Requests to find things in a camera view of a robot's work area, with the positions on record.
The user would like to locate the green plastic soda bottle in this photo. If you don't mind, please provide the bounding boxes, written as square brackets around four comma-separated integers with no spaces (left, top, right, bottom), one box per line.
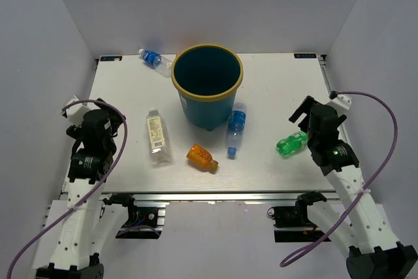
[276,131,308,156]

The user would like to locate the blue label water bottle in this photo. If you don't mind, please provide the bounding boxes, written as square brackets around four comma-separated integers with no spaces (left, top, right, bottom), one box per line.
[138,48,172,78]
[227,102,247,159]

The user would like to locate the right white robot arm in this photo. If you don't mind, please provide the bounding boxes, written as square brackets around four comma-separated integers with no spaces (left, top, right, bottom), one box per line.
[280,91,417,278]

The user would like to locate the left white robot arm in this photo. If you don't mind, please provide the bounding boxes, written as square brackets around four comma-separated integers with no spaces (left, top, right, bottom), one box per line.
[35,99,138,278]

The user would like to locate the teal bin with yellow rim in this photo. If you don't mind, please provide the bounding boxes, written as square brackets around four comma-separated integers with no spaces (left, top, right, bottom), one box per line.
[171,44,244,131]

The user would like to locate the right blue table sticker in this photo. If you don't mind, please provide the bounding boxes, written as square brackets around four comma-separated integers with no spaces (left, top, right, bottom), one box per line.
[293,53,317,59]

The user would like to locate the blue table sticker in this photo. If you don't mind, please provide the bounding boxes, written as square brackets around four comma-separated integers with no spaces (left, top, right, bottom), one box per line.
[99,56,122,62]
[293,53,317,59]

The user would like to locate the left blue table sticker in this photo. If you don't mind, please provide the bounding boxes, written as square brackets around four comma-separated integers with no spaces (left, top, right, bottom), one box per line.
[99,56,122,62]

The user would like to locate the orange plastic bottle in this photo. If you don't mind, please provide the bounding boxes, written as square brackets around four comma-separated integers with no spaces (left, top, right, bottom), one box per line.
[186,144,218,172]

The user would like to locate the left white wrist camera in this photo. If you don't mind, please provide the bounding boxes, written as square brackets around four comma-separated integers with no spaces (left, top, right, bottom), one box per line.
[60,103,92,127]

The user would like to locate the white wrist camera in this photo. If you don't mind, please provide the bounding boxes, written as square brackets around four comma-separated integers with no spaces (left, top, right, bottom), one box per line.
[60,103,92,127]
[328,91,351,111]

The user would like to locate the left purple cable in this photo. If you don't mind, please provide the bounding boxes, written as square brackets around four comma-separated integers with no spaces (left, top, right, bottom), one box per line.
[5,99,128,279]

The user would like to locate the purple cable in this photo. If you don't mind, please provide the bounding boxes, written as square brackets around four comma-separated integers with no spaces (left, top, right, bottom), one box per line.
[280,91,399,268]
[5,99,128,279]

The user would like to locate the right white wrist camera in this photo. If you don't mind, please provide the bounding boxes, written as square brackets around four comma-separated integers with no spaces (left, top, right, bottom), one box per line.
[328,91,351,111]

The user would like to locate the aluminium table front rail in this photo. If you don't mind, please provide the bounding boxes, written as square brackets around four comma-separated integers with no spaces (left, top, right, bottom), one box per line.
[61,190,340,204]

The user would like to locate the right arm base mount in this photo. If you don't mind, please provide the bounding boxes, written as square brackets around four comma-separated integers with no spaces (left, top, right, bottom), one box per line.
[266,191,327,243]

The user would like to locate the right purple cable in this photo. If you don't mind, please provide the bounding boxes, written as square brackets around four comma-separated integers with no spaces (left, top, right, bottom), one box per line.
[280,91,399,268]

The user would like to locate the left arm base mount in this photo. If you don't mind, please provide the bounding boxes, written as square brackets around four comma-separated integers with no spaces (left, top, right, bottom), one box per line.
[103,193,162,239]

